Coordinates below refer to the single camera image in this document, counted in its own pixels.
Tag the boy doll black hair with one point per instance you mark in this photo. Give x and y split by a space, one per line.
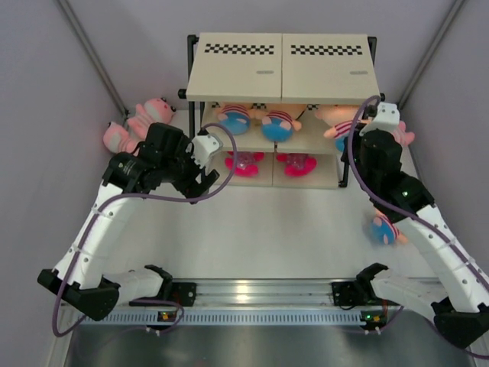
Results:
338 119

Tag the pink frog plush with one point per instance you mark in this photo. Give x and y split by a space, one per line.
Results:
156 110
402 136
117 139

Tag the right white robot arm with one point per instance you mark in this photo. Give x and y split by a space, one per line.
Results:
414 212

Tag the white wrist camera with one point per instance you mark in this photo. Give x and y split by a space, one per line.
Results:
387 119
203 147

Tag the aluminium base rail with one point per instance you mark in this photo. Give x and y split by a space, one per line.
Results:
267 292

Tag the pink frog plush far left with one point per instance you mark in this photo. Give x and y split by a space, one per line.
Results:
117 139

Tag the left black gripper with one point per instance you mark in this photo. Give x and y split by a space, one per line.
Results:
190 187

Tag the boy doll blue pants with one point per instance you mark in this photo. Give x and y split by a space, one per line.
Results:
236 117
280 121

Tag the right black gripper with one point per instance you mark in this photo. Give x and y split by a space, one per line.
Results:
357 138

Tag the grey slotted cable duct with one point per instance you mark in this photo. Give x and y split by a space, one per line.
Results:
194 317

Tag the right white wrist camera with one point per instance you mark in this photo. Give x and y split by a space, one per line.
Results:
387 119

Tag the pink frog plush right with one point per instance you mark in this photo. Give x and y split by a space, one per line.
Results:
402 136

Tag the magenta plush shelf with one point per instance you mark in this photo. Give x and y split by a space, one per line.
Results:
297 164
248 163

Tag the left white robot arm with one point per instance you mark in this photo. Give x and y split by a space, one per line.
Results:
79 278

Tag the pink frog plush upper left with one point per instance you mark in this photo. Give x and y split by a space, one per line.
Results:
156 110

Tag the boy doll bald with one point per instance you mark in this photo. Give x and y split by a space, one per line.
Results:
385 231

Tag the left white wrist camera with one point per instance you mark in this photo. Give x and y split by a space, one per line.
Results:
203 147

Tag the beige three-tier shelf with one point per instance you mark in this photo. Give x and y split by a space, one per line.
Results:
262 68

